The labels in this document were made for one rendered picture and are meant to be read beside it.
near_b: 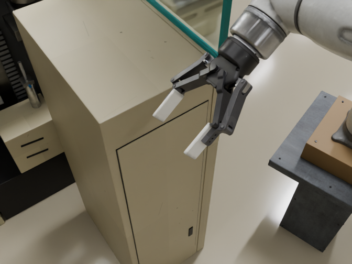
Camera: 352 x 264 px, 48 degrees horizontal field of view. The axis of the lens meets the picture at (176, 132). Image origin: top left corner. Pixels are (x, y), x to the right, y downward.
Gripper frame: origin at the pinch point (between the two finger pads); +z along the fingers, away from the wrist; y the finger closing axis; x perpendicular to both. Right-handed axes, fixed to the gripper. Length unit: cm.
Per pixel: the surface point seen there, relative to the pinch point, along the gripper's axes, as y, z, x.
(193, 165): 34, 14, -47
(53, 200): 118, 94, -69
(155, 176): 31, 22, -33
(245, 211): 64, 30, -136
